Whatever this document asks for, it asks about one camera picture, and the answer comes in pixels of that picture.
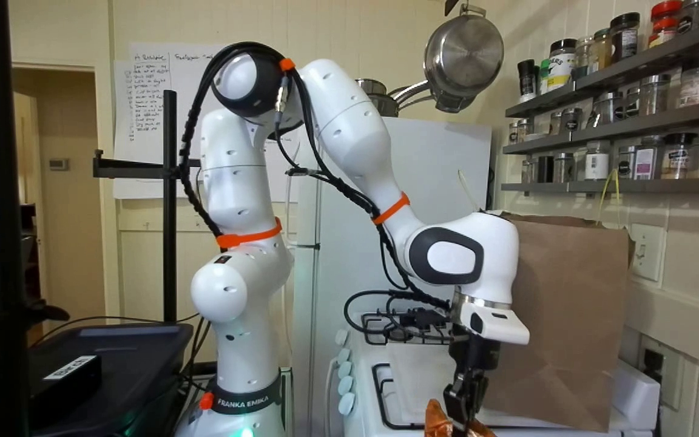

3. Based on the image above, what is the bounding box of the white paper wall sheet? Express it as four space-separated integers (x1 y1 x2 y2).
113 44 230 200

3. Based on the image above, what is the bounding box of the red spice jar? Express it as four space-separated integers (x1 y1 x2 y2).
648 0 684 47

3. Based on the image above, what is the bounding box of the large white label jar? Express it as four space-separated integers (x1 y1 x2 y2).
539 37 581 94

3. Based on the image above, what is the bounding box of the orange Sun Chips packet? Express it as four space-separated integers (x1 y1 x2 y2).
423 395 482 437

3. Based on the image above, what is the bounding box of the white gas stove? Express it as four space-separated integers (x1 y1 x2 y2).
327 324 664 437

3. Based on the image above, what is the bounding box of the black stove burner grate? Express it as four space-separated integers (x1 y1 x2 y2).
369 362 429 432

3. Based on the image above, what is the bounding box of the black camera stand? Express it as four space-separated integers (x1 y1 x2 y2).
92 86 199 324

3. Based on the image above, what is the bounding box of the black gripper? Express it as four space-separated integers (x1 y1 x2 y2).
441 334 505 432

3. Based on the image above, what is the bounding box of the brown McDelivery paper bag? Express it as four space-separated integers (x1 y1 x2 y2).
482 211 637 432

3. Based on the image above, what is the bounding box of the dark spice jar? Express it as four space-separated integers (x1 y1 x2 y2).
517 56 542 103

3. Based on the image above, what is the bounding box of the hanging steel pot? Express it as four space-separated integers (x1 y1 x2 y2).
423 4 507 113

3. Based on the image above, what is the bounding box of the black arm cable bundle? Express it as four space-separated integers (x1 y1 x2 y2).
176 41 458 346

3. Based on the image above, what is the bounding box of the black case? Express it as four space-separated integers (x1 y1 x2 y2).
24 323 196 437

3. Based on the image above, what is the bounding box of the white wall outlet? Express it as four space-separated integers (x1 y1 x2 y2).
627 222 668 287

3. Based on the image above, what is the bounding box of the white refrigerator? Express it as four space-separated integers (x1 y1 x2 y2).
312 115 495 437

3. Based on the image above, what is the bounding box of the metal wall spice rack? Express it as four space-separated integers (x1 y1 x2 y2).
501 10 699 198

